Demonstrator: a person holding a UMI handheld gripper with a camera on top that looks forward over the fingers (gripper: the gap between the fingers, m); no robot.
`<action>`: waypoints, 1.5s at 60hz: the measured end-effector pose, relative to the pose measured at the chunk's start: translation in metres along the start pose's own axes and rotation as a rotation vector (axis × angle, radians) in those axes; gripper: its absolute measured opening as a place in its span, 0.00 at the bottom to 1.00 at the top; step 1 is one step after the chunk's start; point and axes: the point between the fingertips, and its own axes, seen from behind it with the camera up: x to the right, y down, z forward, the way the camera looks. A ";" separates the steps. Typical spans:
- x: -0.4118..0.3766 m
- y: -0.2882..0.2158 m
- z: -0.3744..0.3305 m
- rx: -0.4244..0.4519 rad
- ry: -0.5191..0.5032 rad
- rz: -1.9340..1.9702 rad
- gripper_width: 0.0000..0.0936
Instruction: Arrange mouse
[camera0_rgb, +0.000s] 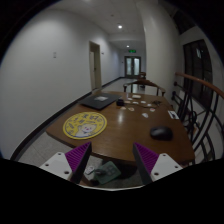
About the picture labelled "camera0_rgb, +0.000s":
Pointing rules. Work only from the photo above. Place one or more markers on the round yellow cartoon mouse pad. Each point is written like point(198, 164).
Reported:
point(84, 125)

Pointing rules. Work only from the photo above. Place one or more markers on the green box on floor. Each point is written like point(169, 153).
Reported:
point(106, 173)

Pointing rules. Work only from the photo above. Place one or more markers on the black computer mouse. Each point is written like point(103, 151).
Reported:
point(161, 133)

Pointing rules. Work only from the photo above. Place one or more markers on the curved wooden stair railing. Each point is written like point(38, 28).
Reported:
point(200, 107)

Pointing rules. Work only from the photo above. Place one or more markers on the green exit sign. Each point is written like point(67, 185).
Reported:
point(132, 51)

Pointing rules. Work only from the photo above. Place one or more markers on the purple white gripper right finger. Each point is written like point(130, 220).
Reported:
point(153, 166)

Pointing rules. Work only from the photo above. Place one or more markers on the small white shell piece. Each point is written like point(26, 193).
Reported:
point(145, 115)

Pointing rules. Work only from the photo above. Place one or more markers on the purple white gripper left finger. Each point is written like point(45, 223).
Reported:
point(71, 165)

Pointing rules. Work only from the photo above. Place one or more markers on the black closed laptop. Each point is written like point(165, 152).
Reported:
point(99, 101)

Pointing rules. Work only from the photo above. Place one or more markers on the wooden armchair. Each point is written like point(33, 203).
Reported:
point(143, 82)

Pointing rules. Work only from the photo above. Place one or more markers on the wooden side door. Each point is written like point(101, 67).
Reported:
point(95, 65)

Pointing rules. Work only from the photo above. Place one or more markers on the white paper at table end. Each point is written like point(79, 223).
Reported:
point(136, 96)

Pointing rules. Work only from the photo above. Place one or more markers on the small black box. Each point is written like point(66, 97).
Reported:
point(120, 102)

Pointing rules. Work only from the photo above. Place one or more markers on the glass double door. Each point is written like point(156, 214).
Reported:
point(132, 66)

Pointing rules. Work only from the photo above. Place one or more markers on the dark window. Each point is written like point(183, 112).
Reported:
point(198, 64)

